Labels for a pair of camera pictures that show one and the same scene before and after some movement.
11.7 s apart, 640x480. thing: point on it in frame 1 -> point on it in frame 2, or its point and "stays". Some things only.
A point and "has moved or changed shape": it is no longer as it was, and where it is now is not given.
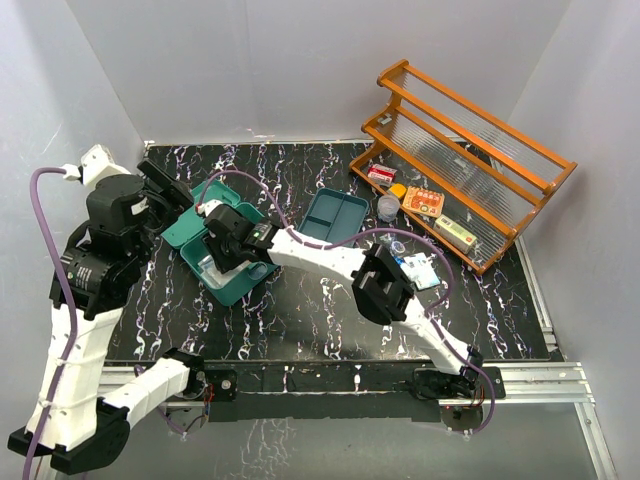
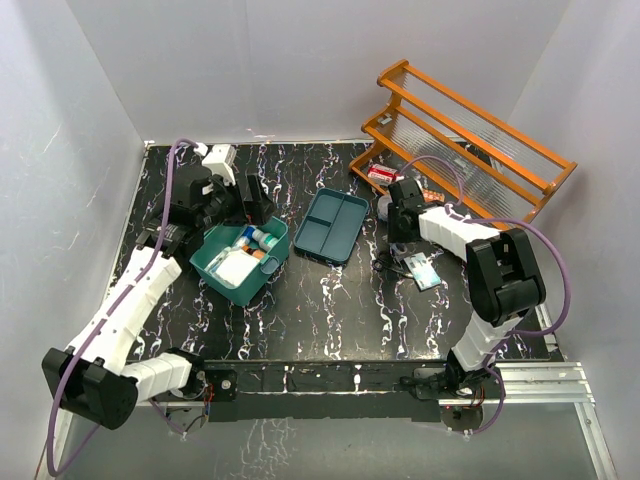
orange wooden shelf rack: [461, 176] stays
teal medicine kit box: [188, 239] has moved or changed shape
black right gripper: [212, 244] -> [394, 235]
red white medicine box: [381, 174] stays
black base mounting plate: [352, 390] stays
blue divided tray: [333, 216] stays
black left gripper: [171, 188] -> [260, 206]
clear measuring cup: [387, 208] stays
